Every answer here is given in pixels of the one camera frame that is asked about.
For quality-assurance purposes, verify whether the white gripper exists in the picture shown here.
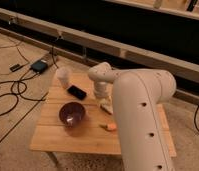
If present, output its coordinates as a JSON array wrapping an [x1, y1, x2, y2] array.
[[94, 83, 112, 106]]

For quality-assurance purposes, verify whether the white sponge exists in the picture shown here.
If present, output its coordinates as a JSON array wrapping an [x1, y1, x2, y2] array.
[[100, 104, 113, 115]]

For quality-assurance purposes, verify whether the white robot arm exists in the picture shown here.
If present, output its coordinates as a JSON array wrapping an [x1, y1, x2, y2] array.
[[88, 62, 176, 171]]

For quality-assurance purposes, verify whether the orange toy carrot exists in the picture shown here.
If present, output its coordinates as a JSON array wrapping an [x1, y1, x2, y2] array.
[[99, 124, 117, 131]]

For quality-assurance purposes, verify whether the black smartphone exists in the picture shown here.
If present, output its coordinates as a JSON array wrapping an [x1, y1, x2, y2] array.
[[67, 85, 87, 100]]

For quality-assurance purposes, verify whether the purple bowl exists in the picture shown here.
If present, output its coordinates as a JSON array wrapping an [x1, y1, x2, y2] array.
[[59, 102, 86, 127]]

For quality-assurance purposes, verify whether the white paper cup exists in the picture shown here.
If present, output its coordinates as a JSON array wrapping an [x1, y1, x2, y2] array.
[[55, 67, 70, 88]]

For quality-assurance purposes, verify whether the black power adapter box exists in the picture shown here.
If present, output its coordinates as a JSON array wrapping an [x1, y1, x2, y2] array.
[[30, 60, 48, 73]]

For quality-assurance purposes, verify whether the small black device on floor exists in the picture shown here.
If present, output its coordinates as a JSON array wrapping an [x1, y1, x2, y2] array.
[[10, 64, 23, 72]]

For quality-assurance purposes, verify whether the black floor cable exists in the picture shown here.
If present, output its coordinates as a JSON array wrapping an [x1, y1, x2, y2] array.
[[0, 39, 49, 118]]

